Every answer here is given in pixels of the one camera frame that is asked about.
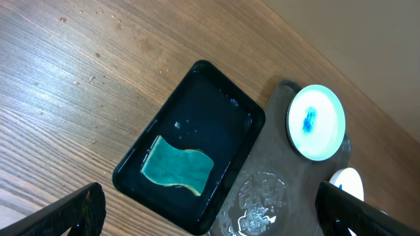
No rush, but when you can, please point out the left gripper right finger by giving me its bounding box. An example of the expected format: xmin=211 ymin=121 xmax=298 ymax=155
xmin=315 ymin=181 xmax=419 ymax=236

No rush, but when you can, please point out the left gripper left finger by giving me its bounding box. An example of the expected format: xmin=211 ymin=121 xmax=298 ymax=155
xmin=1 ymin=182 xmax=106 ymax=236

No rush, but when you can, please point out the white plate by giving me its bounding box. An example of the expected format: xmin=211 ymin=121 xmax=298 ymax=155
xmin=329 ymin=168 xmax=364 ymax=201
xmin=286 ymin=85 xmax=346 ymax=161

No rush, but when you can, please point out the white plate top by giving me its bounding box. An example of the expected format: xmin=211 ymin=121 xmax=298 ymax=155
xmin=286 ymin=85 xmax=346 ymax=161

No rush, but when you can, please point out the green yellow sponge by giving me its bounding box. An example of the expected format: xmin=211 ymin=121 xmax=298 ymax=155
xmin=141 ymin=135 xmax=214 ymax=196

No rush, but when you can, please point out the brown serving tray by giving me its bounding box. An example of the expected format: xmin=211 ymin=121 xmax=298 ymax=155
xmin=208 ymin=79 xmax=351 ymax=235

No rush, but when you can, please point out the black water tray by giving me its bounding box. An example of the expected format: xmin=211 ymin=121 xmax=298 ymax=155
xmin=112 ymin=60 xmax=265 ymax=235

